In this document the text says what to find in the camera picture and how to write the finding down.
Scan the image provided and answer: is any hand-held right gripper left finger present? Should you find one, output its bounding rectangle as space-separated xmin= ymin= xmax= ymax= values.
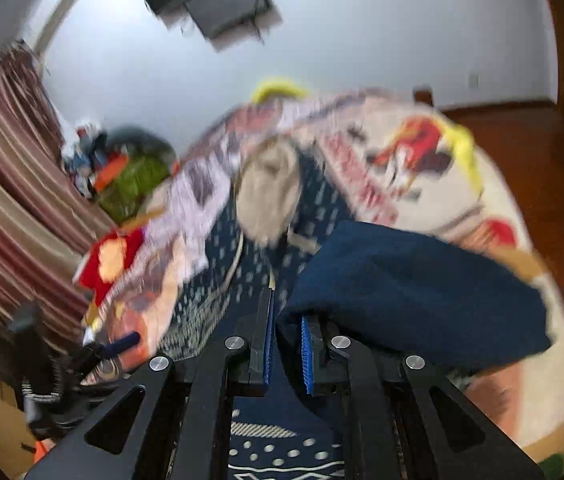
xmin=24 ymin=287 xmax=277 ymax=480

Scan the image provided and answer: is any printed blanket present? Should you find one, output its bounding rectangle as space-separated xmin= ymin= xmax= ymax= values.
xmin=79 ymin=87 xmax=564 ymax=466

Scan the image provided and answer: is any green cloth covered table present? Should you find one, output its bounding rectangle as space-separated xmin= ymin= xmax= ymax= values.
xmin=97 ymin=155 xmax=177 ymax=224

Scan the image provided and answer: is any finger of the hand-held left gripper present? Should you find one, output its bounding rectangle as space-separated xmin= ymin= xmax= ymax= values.
xmin=79 ymin=331 xmax=141 ymax=362

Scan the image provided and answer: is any striped curtain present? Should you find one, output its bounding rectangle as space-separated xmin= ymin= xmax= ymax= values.
xmin=0 ymin=42 xmax=119 ymax=342

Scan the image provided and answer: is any small wall television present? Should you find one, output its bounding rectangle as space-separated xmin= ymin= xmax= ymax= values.
xmin=184 ymin=0 xmax=273 ymax=41

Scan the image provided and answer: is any orange box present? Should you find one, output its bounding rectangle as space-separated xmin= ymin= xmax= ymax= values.
xmin=93 ymin=157 xmax=131 ymax=187

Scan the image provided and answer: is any grey bag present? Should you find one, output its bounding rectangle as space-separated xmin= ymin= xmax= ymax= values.
xmin=107 ymin=127 xmax=179 ymax=171

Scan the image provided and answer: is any navy patterned garment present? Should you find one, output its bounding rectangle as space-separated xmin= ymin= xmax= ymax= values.
xmin=159 ymin=135 xmax=555 ymax=480

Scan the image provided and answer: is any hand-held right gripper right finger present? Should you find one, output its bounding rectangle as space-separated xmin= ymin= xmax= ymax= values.
xmin=301 ymin=315 xmax=547 ymax=480

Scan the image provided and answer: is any red plush toy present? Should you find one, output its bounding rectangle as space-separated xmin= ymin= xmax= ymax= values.
xmin=74 ymin=229 xmax=146 ymax=307

